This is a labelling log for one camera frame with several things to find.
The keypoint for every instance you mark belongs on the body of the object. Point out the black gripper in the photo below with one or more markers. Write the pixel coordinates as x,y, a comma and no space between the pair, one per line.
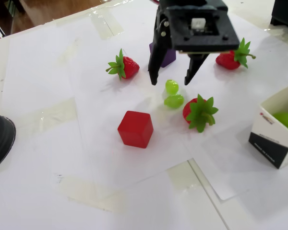
156,53

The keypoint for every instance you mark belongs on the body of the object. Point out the green plastic grape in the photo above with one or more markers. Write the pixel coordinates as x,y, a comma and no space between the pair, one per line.
174,101
171,87
286,121

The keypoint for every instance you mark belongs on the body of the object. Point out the white and black cardboard box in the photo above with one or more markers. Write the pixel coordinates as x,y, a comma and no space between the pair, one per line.
264,151

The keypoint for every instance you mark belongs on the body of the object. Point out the purple cube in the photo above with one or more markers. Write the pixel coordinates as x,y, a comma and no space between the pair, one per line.
169,58

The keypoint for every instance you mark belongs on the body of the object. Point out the red strawberry with curved stem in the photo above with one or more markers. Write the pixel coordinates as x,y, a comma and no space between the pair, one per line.
129,65

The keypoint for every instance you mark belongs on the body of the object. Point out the red strawberry with short stem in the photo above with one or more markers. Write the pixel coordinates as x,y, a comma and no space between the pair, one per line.
226,61

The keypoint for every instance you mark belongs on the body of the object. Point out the red strawberry with wide leaves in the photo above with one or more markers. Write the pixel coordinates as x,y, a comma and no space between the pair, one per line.
201,115

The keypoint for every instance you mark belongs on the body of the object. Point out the clear tape strip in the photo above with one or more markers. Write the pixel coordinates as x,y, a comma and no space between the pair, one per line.
91,194
182,177
106,24

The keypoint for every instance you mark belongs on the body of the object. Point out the red cube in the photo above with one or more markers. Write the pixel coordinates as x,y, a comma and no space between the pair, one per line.
135,130

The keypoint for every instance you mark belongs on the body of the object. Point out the black round ribbed object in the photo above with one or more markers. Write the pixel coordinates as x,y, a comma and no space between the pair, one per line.
1,139

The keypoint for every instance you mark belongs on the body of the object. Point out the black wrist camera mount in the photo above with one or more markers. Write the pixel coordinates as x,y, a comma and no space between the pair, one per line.
206,43

